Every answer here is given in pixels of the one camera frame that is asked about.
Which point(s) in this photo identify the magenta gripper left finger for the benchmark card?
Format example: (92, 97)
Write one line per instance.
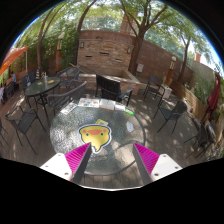
(69, 166)

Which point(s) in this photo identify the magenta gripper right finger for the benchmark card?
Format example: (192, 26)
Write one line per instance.
(153, 166)

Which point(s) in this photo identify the white computer mouse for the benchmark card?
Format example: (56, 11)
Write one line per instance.
(130, 126)

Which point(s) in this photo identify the round glass patio table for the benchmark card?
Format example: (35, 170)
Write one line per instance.
(111, 134)

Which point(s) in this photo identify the clear plastic sheet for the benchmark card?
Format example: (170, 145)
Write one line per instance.
(68, 108)

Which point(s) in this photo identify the green small box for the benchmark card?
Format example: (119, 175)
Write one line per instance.
(129, 112)

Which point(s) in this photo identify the black metal chair far-right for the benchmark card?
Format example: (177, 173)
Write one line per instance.
(201, 141)

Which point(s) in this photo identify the colourful picture book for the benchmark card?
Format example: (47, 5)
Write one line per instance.
(89, 102)

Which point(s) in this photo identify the black metal chair right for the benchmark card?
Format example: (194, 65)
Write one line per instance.
(171, 114)

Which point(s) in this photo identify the grey metal chair left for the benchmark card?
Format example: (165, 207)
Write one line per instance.
(75, 90)

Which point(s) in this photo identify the black metal chair front-left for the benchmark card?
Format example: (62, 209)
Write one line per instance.
(23, 123)

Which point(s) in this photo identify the white paper stack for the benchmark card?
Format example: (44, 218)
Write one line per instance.
(107, 104)

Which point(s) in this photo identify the black metal chair back-right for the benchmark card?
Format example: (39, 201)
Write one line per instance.
(153, 86)

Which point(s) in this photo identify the black slatted patio chair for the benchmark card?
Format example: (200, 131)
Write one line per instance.
(110, 89)

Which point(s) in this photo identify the black metal chair back-centre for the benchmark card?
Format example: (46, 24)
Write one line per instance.
(66, 75)

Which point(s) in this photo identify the folded red patio umbrella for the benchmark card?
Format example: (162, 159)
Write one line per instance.
(212, 100)

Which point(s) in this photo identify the orange patio umbrella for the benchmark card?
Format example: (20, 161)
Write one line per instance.
(11, 56)

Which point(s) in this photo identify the large tree trunk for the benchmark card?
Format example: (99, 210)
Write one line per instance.
(141, 16)

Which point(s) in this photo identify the stone brick fountain wall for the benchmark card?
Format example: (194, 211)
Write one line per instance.
(104, 51)

